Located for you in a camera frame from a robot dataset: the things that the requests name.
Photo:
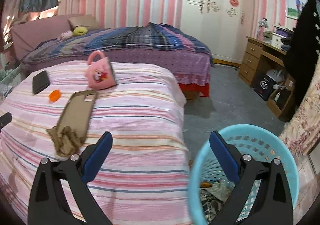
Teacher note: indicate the white wardrobe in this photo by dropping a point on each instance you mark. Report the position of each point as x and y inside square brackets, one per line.
[223, 25]

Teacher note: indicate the small framed photo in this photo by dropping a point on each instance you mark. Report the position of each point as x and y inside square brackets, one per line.
[294, 8]

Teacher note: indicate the pink plastic cup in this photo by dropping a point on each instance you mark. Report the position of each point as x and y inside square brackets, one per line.
[99, 74]

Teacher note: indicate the black bag under desk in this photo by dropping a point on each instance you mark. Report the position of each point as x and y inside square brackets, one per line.
[264, 86]

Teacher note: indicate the pink plush toy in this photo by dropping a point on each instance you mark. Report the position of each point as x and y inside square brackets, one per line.
[66, 35]

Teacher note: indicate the orange bottle cap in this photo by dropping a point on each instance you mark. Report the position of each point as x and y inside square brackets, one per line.
[54, 96]

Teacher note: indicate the black hanging coat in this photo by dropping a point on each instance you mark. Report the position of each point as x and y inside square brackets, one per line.
[301, 59]

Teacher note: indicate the pink striped bed sheet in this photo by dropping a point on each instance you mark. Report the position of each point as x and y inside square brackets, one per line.
[144, 178]

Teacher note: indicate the striped plaid blanket bed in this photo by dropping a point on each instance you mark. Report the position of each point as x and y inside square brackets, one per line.
[186, 57]

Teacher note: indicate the tan pillow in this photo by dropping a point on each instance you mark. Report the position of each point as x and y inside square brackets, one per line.
[87, 21]

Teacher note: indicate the pink sofa headboard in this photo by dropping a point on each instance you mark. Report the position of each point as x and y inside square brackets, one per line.
[27, 36]

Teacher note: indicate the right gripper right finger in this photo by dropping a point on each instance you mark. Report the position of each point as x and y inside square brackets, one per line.
[273, 202]

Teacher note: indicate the white box on desk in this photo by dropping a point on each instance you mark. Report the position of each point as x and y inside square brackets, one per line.
[273, 39]

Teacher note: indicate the light blue trash basket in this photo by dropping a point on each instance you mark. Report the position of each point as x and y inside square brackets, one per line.
[252, 140]

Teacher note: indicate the dark snack bag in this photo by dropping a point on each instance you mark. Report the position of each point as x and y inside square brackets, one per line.
[211, 205]

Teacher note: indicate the black phone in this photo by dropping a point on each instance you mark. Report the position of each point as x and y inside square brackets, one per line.
[40, 82]

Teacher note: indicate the floral hanging cloth right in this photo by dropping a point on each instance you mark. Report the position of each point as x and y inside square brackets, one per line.
[302, 132]

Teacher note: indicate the desk lamp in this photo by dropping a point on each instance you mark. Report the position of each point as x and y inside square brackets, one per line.
[262, 24]

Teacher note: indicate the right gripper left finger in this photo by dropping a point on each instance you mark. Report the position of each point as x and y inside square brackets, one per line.
[47, 201]

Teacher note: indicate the brown phone case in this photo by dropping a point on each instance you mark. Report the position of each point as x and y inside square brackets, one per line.
[77, 113]

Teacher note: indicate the wooden desk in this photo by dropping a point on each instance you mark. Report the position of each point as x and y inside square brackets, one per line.
[262, 58]

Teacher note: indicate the yellow plush toy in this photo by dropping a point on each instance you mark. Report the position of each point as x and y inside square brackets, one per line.
[80, 30]

